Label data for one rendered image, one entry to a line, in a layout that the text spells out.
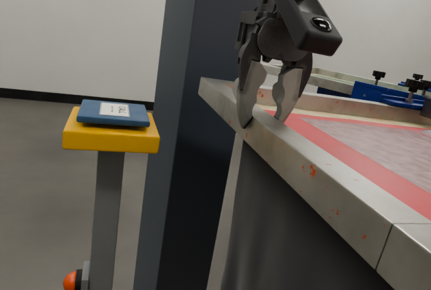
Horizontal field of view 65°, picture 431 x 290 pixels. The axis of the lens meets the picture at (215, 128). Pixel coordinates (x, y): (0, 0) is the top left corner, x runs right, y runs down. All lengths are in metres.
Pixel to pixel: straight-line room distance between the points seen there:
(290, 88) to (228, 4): 0.44
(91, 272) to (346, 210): 0.48
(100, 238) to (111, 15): 3.71
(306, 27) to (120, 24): 3.89
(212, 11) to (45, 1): 3.52
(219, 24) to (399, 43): 5.07
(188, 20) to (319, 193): 0.60
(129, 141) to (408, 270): 0.37
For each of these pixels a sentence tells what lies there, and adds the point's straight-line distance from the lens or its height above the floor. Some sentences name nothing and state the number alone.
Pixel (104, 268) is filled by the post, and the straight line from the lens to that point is 0.66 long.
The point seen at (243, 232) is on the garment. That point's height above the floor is 0.74.
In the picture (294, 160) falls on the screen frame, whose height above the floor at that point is 1.00.
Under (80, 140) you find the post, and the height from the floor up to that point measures 0.94.
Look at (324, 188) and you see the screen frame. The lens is 0.31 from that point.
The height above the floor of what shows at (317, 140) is 0.97.
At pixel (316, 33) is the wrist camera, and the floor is 1.12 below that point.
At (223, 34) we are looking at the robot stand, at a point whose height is 1.10.
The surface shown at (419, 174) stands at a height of 0.97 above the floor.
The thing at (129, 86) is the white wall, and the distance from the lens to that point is 4.29.
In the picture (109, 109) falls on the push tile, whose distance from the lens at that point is 0.54.
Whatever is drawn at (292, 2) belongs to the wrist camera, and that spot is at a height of 1.15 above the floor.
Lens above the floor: 1.11
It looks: 16 degrees down
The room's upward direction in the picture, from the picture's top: 10 degrees clockwise
